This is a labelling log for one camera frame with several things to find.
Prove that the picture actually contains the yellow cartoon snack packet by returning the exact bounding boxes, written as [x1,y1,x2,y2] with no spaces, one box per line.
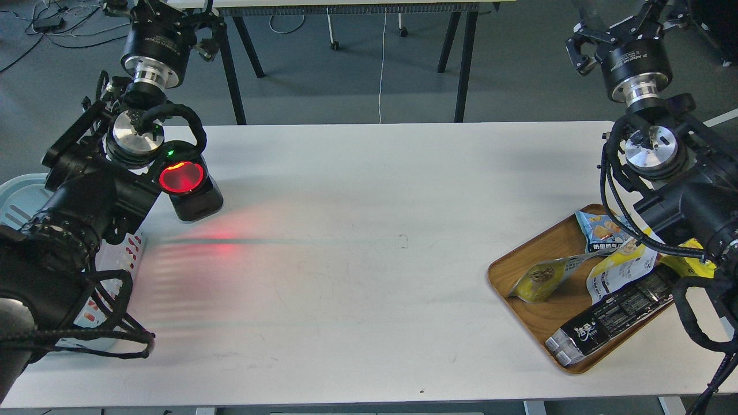
[659,255,716,279]

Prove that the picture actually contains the black barcode scanner red window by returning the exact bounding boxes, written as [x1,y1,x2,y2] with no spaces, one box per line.
[151,140,224,222]

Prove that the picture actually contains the black long snack package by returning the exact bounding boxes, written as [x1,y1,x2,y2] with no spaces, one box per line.
[544,265,680,366]

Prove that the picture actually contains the black power adapter on floor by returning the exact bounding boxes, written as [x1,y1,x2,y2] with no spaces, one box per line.
[32,15,65,33]

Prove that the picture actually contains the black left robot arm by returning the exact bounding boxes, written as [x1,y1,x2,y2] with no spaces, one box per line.
[1,1,226,395]

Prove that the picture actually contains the yellow grey snack pouch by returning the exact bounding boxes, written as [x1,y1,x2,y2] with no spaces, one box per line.
[508,252,608,304]

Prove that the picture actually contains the blue snack packet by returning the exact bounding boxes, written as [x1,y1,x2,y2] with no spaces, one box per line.
[575,210,630,253]

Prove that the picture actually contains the black leg background table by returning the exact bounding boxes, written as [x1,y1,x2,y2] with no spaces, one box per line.
[167,0,517,125]

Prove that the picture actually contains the wooden tray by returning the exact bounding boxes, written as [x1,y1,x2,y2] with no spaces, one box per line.
[487,203,690,375]

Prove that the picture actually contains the light blue plastic basket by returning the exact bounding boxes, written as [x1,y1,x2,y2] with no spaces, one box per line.
[1,173,146,351]

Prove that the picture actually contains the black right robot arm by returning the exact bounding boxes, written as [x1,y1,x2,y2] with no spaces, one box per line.
[565,1,736,414]

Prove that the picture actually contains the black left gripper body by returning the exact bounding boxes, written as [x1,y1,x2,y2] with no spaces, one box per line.
[121,1,194,89]

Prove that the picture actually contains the white hanging cable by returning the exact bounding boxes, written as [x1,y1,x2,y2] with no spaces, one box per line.
[378,12,387,125]

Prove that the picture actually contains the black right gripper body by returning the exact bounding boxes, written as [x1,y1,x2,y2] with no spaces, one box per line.
[596,23,673,104]

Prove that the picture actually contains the yellow white snack bag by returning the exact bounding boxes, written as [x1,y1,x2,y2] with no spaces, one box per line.
[586,238,660,304]

